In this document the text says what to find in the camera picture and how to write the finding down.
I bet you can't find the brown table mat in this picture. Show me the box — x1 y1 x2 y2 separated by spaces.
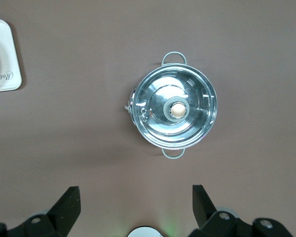
0 0 296 237

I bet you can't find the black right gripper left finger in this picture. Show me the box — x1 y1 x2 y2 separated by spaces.
0 186 81 237

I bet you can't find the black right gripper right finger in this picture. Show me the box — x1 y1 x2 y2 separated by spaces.
192 184 296 237

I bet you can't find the glass pot lid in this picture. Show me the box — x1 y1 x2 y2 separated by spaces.
132 63 218 150

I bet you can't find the beige rabbit print tray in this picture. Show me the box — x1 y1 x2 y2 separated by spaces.
0 19 23 94

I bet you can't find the steel electric cooking pot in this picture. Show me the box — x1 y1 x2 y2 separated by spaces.
124 51 218 159

